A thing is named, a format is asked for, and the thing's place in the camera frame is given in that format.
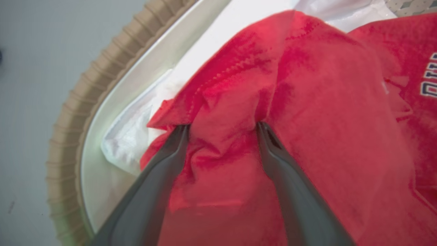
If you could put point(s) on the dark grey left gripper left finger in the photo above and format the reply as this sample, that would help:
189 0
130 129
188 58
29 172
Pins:
143 201

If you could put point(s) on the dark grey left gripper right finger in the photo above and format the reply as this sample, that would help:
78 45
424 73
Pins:
297 205

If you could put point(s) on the red and white jersey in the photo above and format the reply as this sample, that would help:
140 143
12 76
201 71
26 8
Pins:
324 112

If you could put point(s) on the white basket with brown rim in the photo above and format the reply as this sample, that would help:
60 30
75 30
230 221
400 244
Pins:
78 112

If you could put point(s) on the white plastic liner bag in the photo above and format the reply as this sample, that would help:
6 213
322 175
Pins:
218 41

